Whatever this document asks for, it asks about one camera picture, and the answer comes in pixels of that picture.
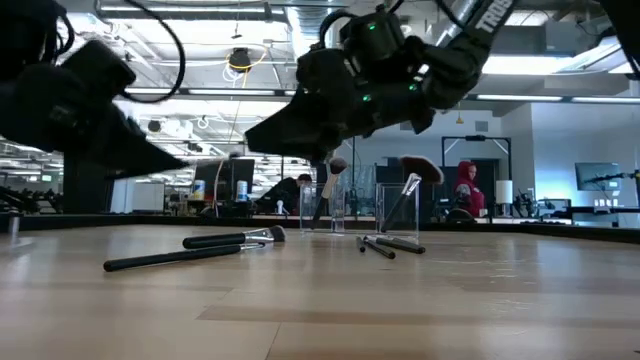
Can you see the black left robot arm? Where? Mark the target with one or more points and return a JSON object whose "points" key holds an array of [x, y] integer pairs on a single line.
{"points": [[25, 30]]}

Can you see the white cylinder lamp shade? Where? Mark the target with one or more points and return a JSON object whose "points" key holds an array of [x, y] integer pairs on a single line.
{"points": [[504, 192]]}

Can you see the white wipes canister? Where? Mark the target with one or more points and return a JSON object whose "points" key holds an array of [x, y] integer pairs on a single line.
{"points": [[242, 191], [199, 191]]}

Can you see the person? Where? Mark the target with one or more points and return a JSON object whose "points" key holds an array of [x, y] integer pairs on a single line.
{"points": [[285, 195], [467, 192]]}

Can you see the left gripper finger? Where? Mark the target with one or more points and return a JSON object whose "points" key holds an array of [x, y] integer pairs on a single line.
{"points": [[130, 150]]}

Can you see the short thin black brush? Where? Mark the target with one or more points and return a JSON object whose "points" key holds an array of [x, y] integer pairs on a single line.
{"points": [[360, 244]]}

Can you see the wall-mounted screen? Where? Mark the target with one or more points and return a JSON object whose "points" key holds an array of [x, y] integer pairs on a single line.
{"points": [[597, 176]]}

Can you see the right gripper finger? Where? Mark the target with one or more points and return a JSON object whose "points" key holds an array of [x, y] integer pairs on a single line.
{"points": [[320, 154], [300, 125]]}

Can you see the overhead LED light bar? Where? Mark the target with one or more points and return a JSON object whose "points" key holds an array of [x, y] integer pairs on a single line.
{"points": [[225, 92]]}

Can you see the black partition panel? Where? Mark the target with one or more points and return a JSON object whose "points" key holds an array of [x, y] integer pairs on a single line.
{"points": [[87, 192]]}

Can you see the clear acrylic brush organizer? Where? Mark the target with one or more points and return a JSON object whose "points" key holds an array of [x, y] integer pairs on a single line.
{"points": [[400, 220]]}

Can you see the white building column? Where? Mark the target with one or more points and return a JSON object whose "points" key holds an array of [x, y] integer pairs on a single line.
{"points": [[122, 197]]}

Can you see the silver table post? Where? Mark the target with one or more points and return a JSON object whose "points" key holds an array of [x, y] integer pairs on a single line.
{"points": [[13, 227]]}

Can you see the white board panel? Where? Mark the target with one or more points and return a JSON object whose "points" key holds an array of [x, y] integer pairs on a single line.
{"points": [[148, 197]]}

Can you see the black background frame stand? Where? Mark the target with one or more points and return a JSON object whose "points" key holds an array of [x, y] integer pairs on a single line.
{"points": [[475, 138]]}

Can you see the silver ribbed ceiling duct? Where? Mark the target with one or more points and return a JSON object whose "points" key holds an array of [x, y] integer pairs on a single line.
{"points": [[300, 30]]}

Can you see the black desk monitors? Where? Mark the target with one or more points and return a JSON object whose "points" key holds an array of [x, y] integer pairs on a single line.
{"points": [[225, 175]]}

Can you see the black table border rail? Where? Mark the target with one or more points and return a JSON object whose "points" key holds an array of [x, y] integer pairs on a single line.
{"points": [[100, 221]]}

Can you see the yellow hanging pendant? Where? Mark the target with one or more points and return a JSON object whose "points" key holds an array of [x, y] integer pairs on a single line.
{"points": [[459, 120]]}

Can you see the large-head thick makeup brush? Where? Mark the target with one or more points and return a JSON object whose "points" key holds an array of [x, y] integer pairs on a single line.
{"points": [[215, 240]]}

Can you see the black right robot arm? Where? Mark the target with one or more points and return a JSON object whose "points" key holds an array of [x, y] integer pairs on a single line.
{"points": [[465, 55]]}

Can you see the fan makeup brush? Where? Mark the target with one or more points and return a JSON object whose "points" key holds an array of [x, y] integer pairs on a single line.
{"points": [[422, 170]]}

